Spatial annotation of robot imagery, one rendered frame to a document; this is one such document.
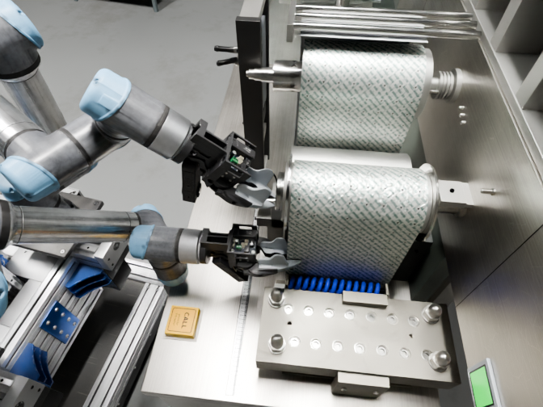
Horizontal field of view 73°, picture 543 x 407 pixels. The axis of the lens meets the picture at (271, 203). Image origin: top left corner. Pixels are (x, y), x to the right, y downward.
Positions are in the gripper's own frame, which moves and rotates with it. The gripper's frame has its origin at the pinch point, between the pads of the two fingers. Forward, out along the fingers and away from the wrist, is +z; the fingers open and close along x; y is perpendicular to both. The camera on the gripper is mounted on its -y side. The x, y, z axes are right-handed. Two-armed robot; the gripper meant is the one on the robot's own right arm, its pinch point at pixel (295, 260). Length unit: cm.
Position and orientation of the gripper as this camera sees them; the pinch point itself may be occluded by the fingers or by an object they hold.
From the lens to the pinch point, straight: 81.3
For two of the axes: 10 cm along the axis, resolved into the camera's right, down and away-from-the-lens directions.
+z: 9.9, 0.8, -0.6
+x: 1.0, -8.0, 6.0
